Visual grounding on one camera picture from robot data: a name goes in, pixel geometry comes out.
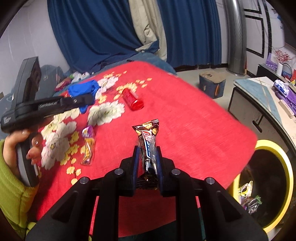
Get green sleeved left forearm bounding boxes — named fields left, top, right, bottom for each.
left=0, top=139, right=40, bottom=233

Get shiny crumpled wrappers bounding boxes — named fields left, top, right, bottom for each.
left=239, top=183, right=262, bottom=214

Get red berry branch decoration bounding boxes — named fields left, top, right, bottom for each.
left=275, top=49, right=291, bottom=63

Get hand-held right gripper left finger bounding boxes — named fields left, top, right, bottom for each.
left=25, top=146, right=141, bottom=241

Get white and blue packet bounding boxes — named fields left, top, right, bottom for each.
left=274, top=79, right=290, bottom=90

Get beige curtain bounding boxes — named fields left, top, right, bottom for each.
left=128, top=0, right=167, bottom=62

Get narrow blue curtain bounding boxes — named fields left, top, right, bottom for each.
left=157, top=0, right=222, bottom=68

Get purple and yellow wrapper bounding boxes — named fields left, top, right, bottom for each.
left=80, top=126, right=96, bottom=166

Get blue rubber glove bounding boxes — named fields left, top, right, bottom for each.
left=68, top=80, right=100, bottom=114

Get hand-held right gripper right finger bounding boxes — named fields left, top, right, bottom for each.
left=154, top=146, right=269, bottom=241

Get grey patterned pillow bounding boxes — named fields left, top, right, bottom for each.
left=39, top=65, right=65, bottom=94

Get beige power strip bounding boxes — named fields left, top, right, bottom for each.
left=279, top=100, right=296, bottom=118

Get glass-topped coffee table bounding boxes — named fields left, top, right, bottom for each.
left=228, top=77, right=296, bottom=163

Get black snack packet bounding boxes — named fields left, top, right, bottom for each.
left=132, top=119, right=160, bottom=191

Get purple backpack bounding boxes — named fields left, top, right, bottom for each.
left=274, top=80, right=296, bottom=110

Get white and green cloth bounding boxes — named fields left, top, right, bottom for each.
left=71, top=72, right=90, bottom=83

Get person's left hand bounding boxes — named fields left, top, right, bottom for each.
left=4, top=129, right=45, bottom=173

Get blue storage box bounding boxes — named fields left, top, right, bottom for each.
left=199, top=72, right=226, bottom=99

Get red floral blanket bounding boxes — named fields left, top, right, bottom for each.
left=28, top=61, right=258, bottom=237

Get wide blue curtain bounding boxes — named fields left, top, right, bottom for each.
left=47, top=0, right=160, bottom=73

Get red can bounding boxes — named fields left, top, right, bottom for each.
left=122, top=88, right=144, bottom=111

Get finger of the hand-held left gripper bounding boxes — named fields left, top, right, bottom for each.
left=60, top=94, right=96, bottom=110

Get pink and red cloth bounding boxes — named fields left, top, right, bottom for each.
left=55, top=77, right=73, bottom=91

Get yellow round bin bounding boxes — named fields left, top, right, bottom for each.
left=231, top=139, right=294, bottom=233

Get silver column air conditioner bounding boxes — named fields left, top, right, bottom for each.
left=222, top=0, right=247, bottom=76

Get dark television cabinet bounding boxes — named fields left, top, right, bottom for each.
left=257, top=64, right=296, bottom=93

